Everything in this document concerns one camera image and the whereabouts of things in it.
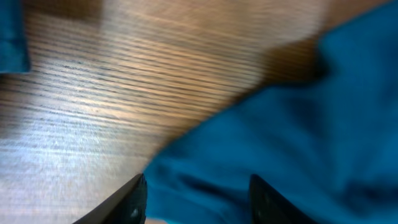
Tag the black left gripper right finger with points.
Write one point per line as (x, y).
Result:
(268, 206)

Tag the folded dark blue garment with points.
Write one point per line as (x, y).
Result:
(14, 50)

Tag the blue polo shirt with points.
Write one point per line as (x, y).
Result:
(329, 146)

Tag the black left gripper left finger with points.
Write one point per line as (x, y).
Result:
(126, 206)

